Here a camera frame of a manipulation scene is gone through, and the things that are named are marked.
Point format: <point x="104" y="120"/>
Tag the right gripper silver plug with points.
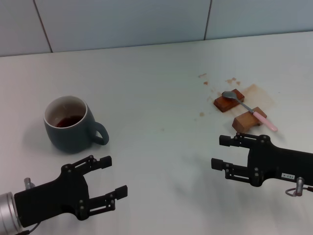
<point x="299" y="187"/>

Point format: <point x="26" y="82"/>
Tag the gripper silver plug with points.
<point x="29" y="183"/>
<point x="299" y="187"/>

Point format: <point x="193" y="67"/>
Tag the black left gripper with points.
<point x="53" y="195"/>

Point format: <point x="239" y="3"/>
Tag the light brown wooden block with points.
<point x="244" y="122"/>

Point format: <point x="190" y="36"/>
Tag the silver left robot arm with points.
<point x="7" y="213"/>

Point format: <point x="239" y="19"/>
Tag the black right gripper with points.
<point x="281" y="164"/>

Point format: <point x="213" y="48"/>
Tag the dark brown wooden block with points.
<point x="226" y="104"/>

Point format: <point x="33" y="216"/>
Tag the left gripper silver plug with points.
<point x="29" y="183"/>

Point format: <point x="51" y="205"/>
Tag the grey ceramic cup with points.
<point x="69" y="139"/>

